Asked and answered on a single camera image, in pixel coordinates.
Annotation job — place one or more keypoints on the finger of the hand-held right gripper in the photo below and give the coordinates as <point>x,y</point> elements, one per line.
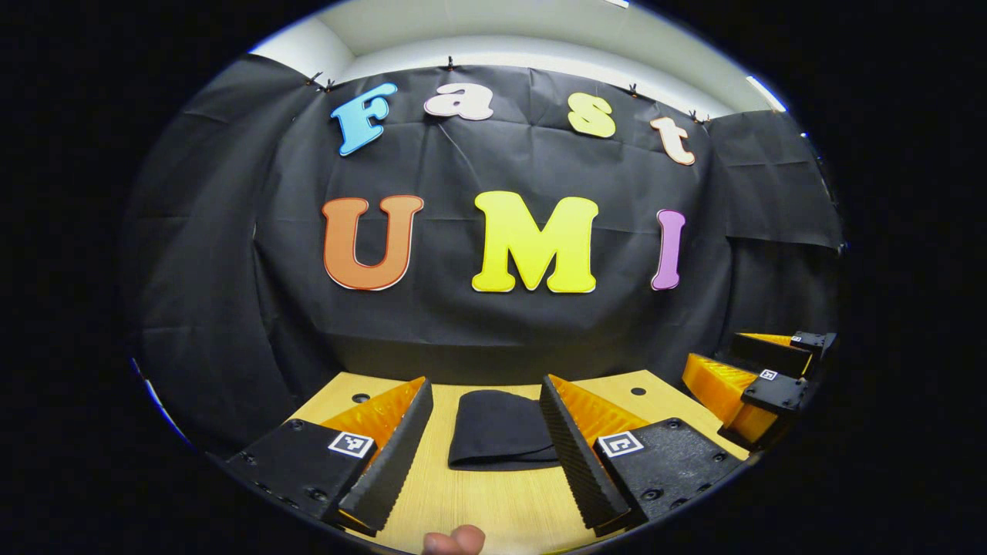
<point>779,391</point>
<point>771,354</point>

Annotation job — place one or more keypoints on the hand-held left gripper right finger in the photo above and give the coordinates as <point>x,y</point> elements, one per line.
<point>574,462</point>

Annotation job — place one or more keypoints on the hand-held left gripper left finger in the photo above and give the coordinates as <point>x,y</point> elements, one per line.
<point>389,470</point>

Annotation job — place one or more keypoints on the dark grey jeans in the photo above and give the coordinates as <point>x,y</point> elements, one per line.
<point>497,432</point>

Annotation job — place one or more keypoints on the black backdrop cloth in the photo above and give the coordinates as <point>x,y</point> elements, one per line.
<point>463,324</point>

